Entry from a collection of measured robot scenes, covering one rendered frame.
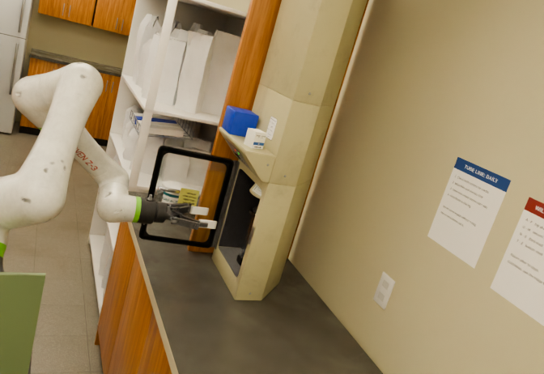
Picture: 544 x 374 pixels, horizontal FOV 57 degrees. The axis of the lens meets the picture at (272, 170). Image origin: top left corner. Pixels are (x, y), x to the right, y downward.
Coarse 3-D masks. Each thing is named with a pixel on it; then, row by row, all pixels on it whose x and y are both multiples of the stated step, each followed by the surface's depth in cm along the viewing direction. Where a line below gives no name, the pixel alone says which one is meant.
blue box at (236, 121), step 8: (232, 112) 185; (240, 112) 184; (248, 112) 189; (224, 120) 191; (232, 120) 184; (240, 120) 185; (248, 120) 186; (256, 120) 187; (224, 128) 190; (232, 128) 185; (240, 128) 186
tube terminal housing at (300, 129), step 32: (256, 96) 195; (256, 128) 190; (288, 128) 170; (320, 128) 181; (288, 160) 174; (288, 192) 178; (256, 224) 178; (288, 224) 188; (256, 256) 182; (256, 288) 187
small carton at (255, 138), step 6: (252, 132) 173; (258, 132) 172; (264, 132) 175; (246, 138) 175; (252, 138) 173; (258, 138) 173; (264, 138) 175; (246, 144) 175; (252, 144) 173; (258, 144) 174
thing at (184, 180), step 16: (176, 160) 194; (192, 160) 196; (208, 160) 197; (160, 176) 194; (176, 176) 196; (192, 176) 198; (208, 176) 200; (176, 192) 198; (192, 192) 200; (208, 192) 202; (160, 224) 201; (192, 240) 206
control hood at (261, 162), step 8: (224, 136) 190; (232, 136) 183; (240, 136) 187; (232, 144) 183; (240, 144) 174; (240, 152) 176; (248, 152) 167; (256, 152) 169; (264, 152) 172; (248, 160) 171; (256, 160) 169; (264, 160) 170; (272, 160) 171; (256, 168) 170; (264, 168) 171; (264, 176) 172
